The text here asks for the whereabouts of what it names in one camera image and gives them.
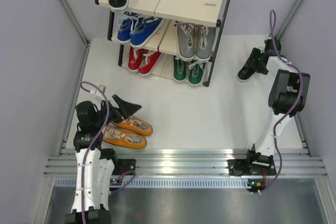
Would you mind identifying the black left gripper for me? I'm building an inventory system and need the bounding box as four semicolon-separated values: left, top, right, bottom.
93;94;141;128

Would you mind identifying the red sneaker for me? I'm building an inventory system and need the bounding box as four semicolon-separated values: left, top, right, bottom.
138;50;161;76
128;47;144;72

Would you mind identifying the grey sneaker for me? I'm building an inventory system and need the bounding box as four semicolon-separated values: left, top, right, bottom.
176;22;195;62
195;25;216;62

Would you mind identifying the green sneaker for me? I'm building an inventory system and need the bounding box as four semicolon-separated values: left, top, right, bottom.
188;60;206;86
173;56;187;82

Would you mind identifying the blue sneaker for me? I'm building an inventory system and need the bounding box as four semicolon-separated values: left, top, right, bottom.
130;16;164;48
117;12;142;44

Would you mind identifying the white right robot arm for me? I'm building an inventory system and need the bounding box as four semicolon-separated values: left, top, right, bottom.
245;38;311;176

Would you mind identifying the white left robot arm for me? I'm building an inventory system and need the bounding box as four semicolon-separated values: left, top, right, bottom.
65;95;142;223

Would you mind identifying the beige three-tier shoe shelf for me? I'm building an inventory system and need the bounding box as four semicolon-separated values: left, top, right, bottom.
95;0;230;86

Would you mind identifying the orange sneaker upper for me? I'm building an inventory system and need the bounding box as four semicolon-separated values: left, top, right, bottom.
112;116;153;137

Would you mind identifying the orange sneaker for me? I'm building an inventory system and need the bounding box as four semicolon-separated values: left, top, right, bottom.
112;116;153;137
102;126;147;150

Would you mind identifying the orange sneaker lower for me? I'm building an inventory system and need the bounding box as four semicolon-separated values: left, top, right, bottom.
102;126;147;150

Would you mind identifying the aluminium mounting rail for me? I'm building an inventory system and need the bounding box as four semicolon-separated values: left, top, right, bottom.
43;147;328;190

